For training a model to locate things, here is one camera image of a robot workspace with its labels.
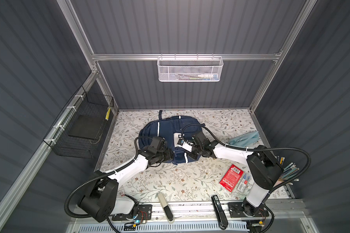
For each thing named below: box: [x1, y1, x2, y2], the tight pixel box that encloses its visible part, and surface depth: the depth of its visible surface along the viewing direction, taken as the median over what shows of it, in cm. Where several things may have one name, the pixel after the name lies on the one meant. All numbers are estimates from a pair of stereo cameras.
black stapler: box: [210, 194, 229, 231], surface depth 72 cm
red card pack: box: [219, 164, 245, 193], surface depth 85 cm
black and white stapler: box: [157, 191, 175, 224], surface depth 73 cm
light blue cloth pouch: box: [227, 130, 260, 148], surface depth 96 cm
